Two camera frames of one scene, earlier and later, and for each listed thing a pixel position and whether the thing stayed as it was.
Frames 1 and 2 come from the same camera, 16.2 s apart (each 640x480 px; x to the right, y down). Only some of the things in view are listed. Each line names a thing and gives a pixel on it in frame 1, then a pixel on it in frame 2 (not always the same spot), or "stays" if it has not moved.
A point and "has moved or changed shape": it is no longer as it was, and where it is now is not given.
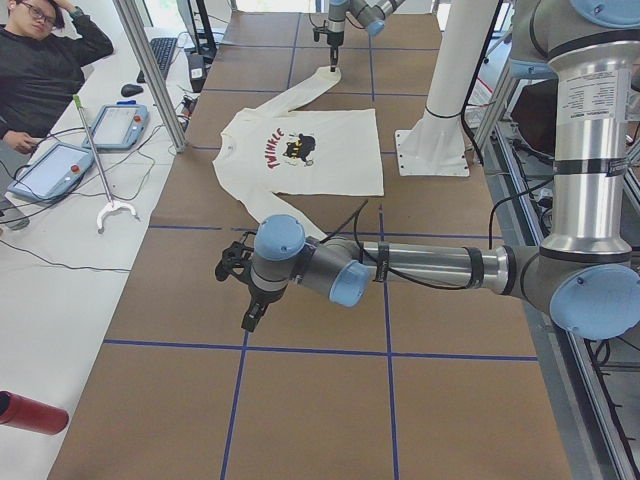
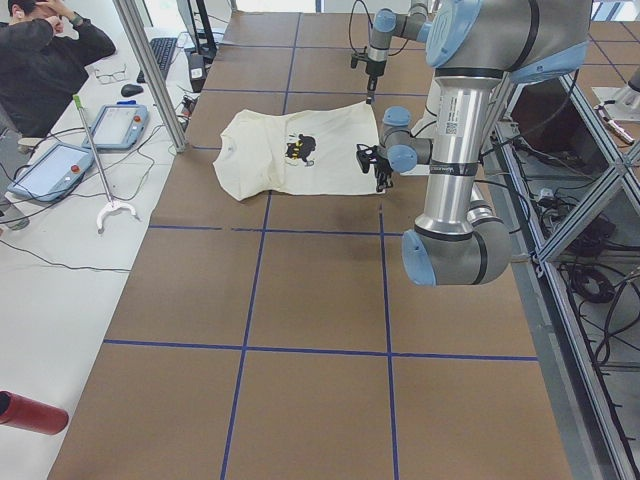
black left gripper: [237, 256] -> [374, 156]
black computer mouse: [129, 90] stays
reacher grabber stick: [111, 205] stays
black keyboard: [162, 49] stays
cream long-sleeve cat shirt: [301, 151] has moved or changed shape
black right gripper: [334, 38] -> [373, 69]
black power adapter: [197, 67] stays
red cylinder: [26, 412] stays
